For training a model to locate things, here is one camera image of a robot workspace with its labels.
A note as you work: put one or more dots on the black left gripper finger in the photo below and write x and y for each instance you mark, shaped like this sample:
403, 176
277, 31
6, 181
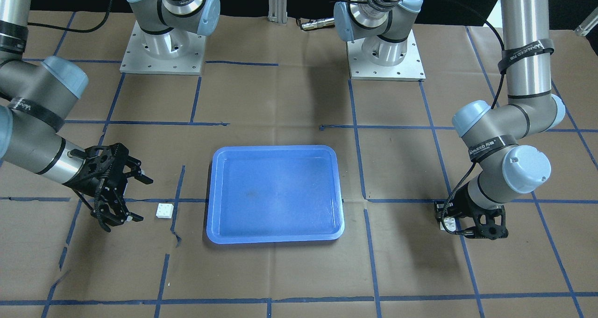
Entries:
443, 210

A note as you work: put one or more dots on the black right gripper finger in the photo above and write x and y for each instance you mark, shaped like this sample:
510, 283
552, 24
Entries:
110, 208
136, 172

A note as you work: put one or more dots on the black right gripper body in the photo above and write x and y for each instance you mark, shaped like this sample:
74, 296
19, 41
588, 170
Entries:
122, 177

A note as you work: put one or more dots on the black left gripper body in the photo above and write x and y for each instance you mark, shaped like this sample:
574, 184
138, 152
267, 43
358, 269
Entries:
464, 203

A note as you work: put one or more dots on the white block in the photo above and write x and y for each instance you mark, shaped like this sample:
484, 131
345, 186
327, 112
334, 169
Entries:
448, 224
165, 210

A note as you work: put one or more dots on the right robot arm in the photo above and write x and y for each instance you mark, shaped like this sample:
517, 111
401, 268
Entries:
40, 97

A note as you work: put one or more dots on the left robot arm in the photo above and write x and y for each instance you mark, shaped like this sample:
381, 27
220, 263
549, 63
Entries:
491, 134

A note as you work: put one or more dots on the blue plastic tray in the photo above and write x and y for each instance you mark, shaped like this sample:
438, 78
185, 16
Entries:
274, 194

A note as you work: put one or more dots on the metal connector plug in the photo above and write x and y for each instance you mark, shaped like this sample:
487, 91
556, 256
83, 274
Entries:
315, 24

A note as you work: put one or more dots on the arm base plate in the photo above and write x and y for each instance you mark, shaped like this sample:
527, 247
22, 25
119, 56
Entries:
373, 59
174, 53

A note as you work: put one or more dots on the aluminium frame post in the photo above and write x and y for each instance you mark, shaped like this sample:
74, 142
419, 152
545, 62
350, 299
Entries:
278, 12

